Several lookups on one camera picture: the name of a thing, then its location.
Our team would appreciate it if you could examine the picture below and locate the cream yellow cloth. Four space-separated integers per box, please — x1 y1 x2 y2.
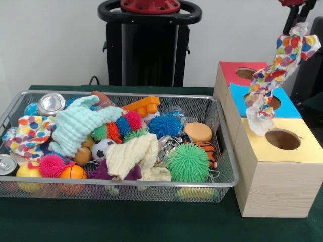
105 134 172 182

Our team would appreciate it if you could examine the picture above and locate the white patterned cloth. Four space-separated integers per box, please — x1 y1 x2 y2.
246 22 322 137

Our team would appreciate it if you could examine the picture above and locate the orange plastic toy brick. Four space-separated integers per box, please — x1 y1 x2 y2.
123 96 161 118

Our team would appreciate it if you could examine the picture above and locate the dark green tablecloth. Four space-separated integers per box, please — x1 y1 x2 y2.
0 85 323 242

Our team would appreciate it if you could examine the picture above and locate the mint green cloth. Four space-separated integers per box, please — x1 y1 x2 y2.
49 95 123 158

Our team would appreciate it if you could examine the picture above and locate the black upright panel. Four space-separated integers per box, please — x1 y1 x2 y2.
290 17 323 109

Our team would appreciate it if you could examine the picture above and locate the silver drink can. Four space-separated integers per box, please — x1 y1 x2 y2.
37 93 66 117

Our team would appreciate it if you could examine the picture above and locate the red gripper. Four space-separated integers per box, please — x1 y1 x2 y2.
279 0 317 36

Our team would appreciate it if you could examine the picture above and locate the polka-dot cloth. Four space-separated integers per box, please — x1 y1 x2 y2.
3 115 55 161

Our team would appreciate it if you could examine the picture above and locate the wooden box with three holes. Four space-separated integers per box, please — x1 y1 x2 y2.
213 61 323 218

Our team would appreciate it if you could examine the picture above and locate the pink spiky ball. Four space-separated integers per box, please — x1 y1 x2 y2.
38 154 65 178

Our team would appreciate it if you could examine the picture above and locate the tan round wooden block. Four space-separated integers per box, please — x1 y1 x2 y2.
184 122 213 143

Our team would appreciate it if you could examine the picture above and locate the small orange basketball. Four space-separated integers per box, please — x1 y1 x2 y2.
58 165 87 195

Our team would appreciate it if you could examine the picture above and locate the blue spiky ball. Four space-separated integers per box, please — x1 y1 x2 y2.
147 114 184 140

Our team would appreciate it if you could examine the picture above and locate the green spiky ball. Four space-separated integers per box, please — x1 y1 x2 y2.
167 143 210 183

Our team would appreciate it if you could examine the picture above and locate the small soccer ball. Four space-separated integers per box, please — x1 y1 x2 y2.
91 139 116 162

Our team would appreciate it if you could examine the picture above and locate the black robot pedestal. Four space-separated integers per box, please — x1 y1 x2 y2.
98 0 203 86

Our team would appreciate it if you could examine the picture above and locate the clear mesh bin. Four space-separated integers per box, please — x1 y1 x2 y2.
0 90 240 203

